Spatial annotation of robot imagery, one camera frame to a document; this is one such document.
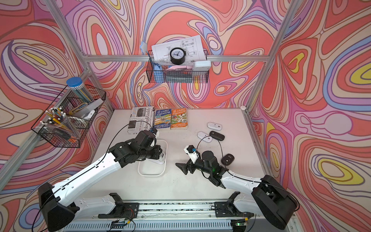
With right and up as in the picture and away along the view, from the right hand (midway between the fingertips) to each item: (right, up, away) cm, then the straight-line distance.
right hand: (182, 160), depth 81 cm
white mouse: (+15, +11, +21) cm, 28 cm away
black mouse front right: (+28, -2, +8) cm, 29 cm away
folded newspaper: (-32, +25, +28) cm, 49 cm away
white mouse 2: (+24, +19, +27) cm, 40 cm away
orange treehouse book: (-4, +24, +30) cm, 39 cm away
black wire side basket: (-53, +26, -7) cm, 60 cm away
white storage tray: (-20, -6, +4) cm, 22 cm away
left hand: (-10, +6, -5) cm, 13 cm away
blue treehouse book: (-16, +25, +31) cm, 43 cm away
